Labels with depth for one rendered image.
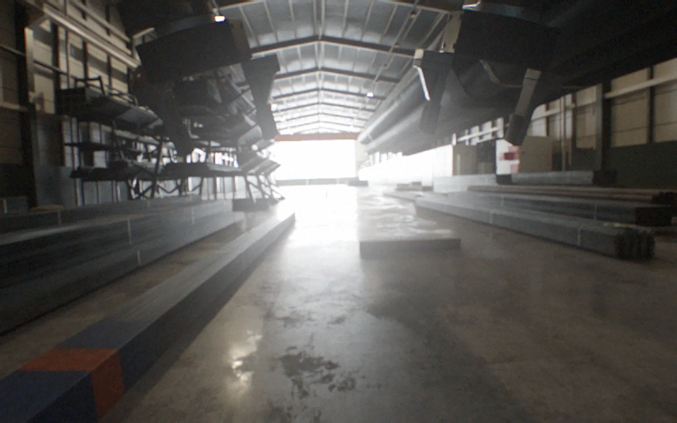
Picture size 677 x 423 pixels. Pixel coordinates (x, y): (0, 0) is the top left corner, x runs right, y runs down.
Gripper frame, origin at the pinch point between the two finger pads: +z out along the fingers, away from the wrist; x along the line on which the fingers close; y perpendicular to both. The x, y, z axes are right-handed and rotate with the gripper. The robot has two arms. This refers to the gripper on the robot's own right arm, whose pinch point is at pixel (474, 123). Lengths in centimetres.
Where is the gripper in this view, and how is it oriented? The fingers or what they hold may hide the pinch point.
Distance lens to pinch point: 51.6
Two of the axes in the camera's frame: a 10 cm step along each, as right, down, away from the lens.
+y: 1.0, 4.8, -8.7
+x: 9.9, 0.7, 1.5
